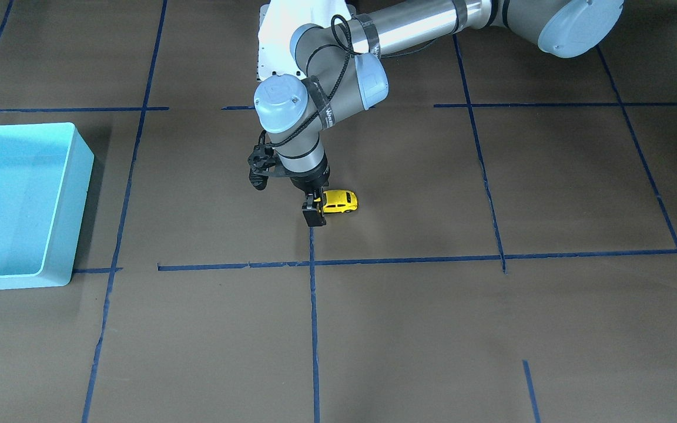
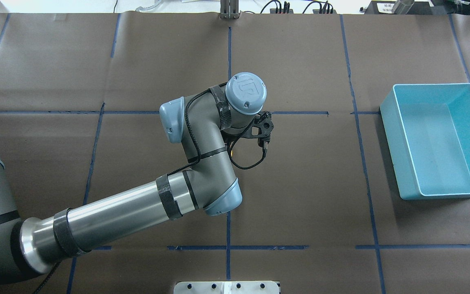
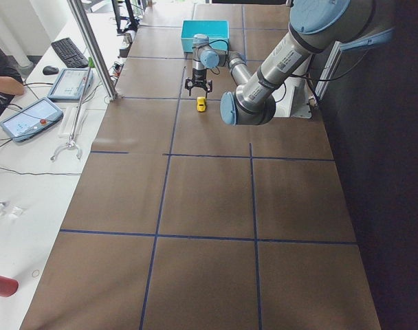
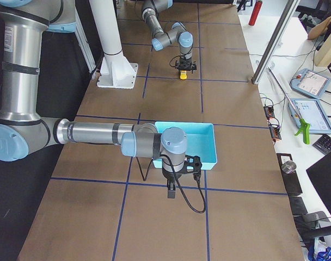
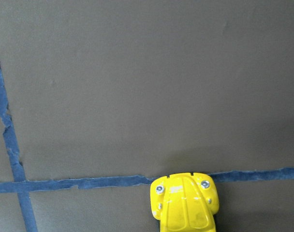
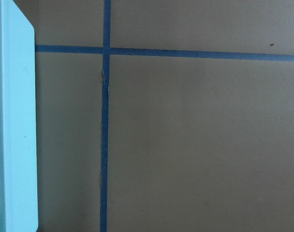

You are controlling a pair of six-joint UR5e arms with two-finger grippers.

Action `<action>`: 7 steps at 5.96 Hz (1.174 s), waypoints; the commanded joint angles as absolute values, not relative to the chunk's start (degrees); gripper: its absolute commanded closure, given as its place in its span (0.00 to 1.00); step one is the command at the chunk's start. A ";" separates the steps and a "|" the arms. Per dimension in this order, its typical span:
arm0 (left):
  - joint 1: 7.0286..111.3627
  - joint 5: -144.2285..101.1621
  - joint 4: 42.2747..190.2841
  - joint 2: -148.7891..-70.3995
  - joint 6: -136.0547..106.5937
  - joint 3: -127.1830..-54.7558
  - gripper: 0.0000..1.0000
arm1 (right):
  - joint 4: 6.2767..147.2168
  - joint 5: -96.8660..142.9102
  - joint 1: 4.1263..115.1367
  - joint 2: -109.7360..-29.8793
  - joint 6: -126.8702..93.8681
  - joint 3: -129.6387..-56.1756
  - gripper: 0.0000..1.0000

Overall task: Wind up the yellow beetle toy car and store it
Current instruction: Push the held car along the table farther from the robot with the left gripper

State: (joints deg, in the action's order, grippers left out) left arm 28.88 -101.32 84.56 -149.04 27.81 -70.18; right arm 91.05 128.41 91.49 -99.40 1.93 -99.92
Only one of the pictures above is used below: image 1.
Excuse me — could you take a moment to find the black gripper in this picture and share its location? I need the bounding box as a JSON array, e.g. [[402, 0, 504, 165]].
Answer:
[[290, 166, 331, 227]]

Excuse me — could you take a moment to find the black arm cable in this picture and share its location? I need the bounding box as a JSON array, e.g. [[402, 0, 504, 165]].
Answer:
[[263, 14, 356, 149]]

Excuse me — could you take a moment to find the yellow beetle toy car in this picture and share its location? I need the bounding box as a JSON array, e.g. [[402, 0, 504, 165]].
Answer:
[[321, 189, 359, 214]]

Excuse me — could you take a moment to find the light blue plastic bin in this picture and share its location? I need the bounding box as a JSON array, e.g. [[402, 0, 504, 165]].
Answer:
[[0, 122, 94, 290]]

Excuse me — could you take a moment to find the brown paper table mat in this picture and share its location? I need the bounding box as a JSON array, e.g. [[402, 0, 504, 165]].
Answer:
[[0, 1, 677, 422]]

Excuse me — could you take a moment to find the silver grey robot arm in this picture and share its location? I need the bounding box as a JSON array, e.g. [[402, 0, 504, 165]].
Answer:
[[248, 1, 624, 227]]

